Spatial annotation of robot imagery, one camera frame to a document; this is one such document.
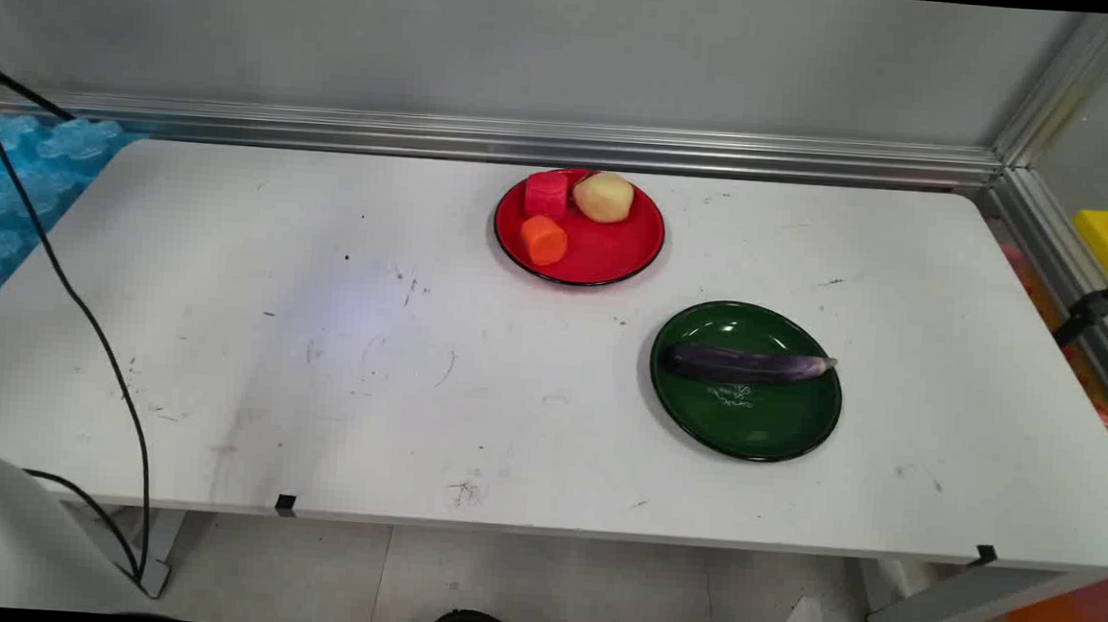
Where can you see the red cube toy fruit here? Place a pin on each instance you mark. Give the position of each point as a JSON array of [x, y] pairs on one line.
[[546, 195]]

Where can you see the dark green round plate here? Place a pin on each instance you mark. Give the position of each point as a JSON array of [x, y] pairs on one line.
[[749, 424]]

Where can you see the side aluminium frame rail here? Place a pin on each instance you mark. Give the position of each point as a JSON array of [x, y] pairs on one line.
[[1061, 270]]

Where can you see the orange carrot piece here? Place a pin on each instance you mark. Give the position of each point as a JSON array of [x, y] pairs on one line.
[[544, 241]]

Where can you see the black tape marker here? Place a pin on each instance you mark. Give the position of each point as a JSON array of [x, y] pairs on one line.
[[285, 504], [985, 555]]

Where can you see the yellow potato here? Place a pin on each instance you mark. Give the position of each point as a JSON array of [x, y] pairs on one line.
[[604, 199]]

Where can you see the blue foam mat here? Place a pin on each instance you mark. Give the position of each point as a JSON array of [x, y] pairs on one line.
[[14, 182]]

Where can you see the black stand pole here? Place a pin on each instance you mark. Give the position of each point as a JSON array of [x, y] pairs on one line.
[[1093, 307]]

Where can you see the red round plate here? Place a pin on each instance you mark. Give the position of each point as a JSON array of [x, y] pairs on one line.
[[606, 252]]

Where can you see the upright aluminium frame post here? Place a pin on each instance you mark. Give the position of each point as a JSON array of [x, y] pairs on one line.
[[1068, 88]]

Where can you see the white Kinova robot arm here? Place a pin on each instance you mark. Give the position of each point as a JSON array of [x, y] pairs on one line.
[[2, 527]]

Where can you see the horizontal aluminium frame rail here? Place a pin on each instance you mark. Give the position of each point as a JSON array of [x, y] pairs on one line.
[[526, 141]]

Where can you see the purple eggplant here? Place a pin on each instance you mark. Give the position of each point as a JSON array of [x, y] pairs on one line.
[[743, 364]]

